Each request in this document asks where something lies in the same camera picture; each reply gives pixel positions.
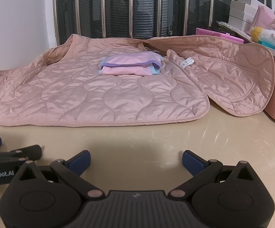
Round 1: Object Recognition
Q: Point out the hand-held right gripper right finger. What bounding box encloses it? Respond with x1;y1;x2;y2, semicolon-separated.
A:
169;150;258;200

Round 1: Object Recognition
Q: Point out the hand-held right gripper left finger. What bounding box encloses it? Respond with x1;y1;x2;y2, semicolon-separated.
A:
16;150;103;200

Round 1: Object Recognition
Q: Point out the pink blue purple-trimmed top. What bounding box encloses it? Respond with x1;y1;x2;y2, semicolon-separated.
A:
98;52;164;76

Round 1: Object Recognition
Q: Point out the pink quilted jacket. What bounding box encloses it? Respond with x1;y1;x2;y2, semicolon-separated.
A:
0;34;275;127

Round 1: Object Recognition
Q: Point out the flat pink box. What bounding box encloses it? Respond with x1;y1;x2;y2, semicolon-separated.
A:
196;28;246;44

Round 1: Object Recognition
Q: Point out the teal small box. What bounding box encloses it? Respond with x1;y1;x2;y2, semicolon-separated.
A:
258;40;275;51

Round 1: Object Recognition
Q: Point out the clear plastic packet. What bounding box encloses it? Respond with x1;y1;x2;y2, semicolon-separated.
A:
217;21;246;36

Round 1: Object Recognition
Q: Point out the white yellow plush toy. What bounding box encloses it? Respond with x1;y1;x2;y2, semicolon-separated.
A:
250;27;275;48

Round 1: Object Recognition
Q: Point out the stack of white boxes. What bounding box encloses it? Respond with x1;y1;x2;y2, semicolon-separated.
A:
228;0;269;32

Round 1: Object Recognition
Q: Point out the window with steel bars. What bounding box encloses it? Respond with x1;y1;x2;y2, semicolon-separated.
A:
52;0;275;41

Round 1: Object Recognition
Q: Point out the pink fabric pouch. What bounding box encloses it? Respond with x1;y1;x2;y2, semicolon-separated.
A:
249;5;275;32

